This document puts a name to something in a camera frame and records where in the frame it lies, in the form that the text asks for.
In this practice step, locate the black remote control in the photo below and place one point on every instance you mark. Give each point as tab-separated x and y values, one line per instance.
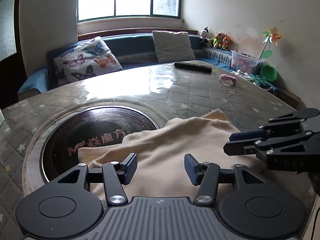
193	67

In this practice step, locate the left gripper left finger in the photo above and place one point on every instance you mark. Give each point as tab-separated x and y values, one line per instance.
115	175

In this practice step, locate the orange tiger plush toy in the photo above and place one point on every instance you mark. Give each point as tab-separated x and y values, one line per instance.
225	42

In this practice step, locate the grey plain pillow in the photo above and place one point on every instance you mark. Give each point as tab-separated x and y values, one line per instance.
172	46

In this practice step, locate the cream garment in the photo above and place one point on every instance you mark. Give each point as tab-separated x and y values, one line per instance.
160	154

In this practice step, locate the colourful paper pinwheel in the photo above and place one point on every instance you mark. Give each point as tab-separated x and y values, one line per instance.
270	35

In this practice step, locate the pink knitted item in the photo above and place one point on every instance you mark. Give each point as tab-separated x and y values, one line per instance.
227	80

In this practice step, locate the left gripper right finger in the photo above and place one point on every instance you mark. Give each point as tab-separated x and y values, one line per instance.
206	176

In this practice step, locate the dark wooden door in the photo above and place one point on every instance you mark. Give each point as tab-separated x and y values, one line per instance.
13	74

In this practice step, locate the butterfly print pillow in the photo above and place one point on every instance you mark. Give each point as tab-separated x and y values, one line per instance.
89	59

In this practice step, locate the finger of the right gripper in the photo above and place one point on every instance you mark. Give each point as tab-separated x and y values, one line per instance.
297	122
262	144

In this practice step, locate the green plastic bucket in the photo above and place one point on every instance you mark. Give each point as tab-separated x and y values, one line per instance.
268	73

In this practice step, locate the grey quilted star tablecloth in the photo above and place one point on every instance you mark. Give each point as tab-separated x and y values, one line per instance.
249	205

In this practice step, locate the clear plastic storage box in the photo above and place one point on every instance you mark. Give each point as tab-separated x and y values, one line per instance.
244	62

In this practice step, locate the brown green plush toy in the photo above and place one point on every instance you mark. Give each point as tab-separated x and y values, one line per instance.
217	40

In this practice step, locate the round black induction cooktop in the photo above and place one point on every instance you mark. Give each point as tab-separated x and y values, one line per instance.
93	127

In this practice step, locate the black white plush toy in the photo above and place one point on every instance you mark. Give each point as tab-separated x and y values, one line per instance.
205	37

